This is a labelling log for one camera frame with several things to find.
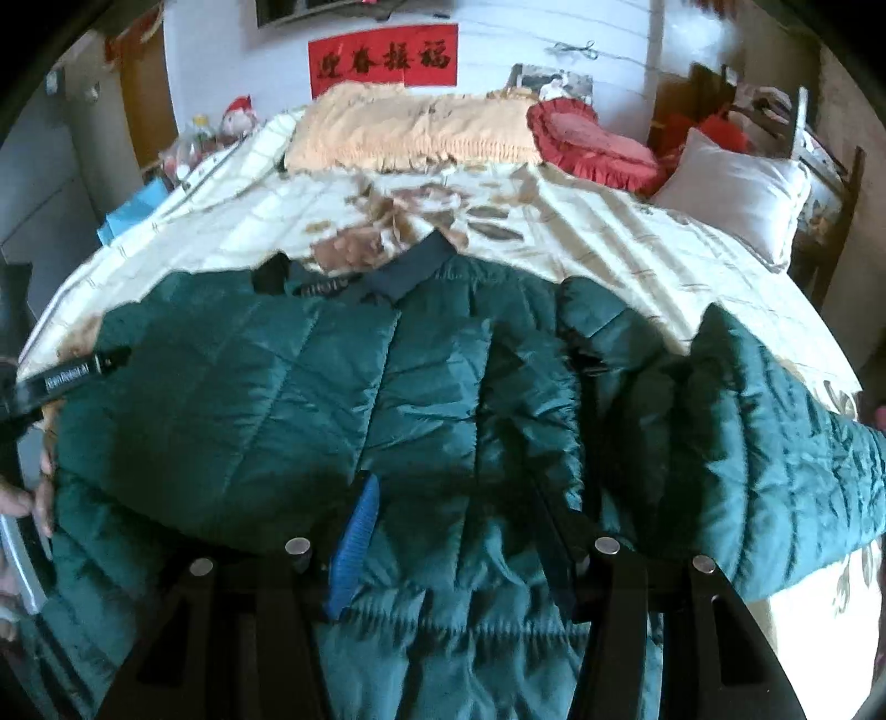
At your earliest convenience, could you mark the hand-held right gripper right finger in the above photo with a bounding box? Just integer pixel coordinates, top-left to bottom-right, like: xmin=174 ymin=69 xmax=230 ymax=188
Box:
xmin=536 ymin=495 xmax=807 ymax=720

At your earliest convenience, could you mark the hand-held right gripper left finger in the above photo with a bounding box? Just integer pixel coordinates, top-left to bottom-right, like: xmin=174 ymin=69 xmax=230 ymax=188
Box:
xmin=93 ymin=471 xmax=383 ymax=720

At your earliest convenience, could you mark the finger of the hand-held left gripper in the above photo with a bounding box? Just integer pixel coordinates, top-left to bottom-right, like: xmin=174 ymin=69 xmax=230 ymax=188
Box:
xmin=12 ymin=346 xmax=132 ymax=411

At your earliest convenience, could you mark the dark green quilted jacket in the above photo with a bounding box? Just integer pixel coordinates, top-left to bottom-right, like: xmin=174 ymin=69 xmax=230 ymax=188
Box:
xmin=45 ymin=232 xmax=886 ymax=720

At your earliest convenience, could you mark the person's left hand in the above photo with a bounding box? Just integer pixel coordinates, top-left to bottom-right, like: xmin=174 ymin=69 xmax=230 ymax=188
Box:
xmin=0 ymin=449 xmax=58 ymax=542

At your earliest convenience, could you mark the blue box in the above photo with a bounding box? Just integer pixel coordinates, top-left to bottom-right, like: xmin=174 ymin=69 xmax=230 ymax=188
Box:
xmin=97 ymin=176 xmax=174 ymax=246

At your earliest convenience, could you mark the grey cabinet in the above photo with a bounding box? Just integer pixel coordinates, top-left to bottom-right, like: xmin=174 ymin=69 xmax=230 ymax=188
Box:
xmin=0 ymin=69 xmax=120 ymax=268

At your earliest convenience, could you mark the wooden wardrobe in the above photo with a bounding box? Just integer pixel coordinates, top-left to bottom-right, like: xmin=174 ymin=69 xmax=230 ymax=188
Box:
xmin=116 ymin=19 xmax=178 ymax=171

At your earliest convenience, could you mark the stuffed toy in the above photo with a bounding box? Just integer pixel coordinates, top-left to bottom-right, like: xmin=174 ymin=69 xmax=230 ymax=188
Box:
xmin=220 ymin=95 xmax=267 ymax=143

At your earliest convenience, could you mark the floral cream bed sheet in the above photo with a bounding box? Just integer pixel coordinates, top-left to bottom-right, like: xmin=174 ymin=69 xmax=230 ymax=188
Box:
xmin=17 ymin=107 xmax=886 ymax=720

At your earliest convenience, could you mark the white pillow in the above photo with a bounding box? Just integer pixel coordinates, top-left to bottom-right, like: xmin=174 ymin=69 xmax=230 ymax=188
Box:
xmin=651 ymin=128 xmax=811 ymax=271

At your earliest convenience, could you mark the red ruffled cushion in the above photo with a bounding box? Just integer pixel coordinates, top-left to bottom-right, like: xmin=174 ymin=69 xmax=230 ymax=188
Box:
xmin=526 ymin=97 xmax=669 ymax=198

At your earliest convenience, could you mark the peach fringed pillow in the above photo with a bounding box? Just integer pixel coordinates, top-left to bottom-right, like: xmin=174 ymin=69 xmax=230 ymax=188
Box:
xmin=284 ymin=83 xmax=548 ymax=174

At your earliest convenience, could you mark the red cloth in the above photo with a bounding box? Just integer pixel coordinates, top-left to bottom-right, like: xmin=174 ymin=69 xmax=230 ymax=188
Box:
xmin=654 ymin=104 xmax=752 ymax=157

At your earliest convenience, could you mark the wooden chair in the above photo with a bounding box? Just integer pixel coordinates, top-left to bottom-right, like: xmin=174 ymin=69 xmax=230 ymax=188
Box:
xmin=720 ymin=65 xmax=866 ymax=306

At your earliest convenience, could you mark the framed photo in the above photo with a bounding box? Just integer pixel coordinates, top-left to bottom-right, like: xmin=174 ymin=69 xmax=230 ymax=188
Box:
xmin=508 ymin=64 xmax=595 ymax=101

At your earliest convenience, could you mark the red wall banner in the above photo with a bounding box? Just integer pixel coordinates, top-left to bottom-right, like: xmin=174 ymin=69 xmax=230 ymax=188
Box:
xmin=308 ymin=24 xmax=460 ymax=101

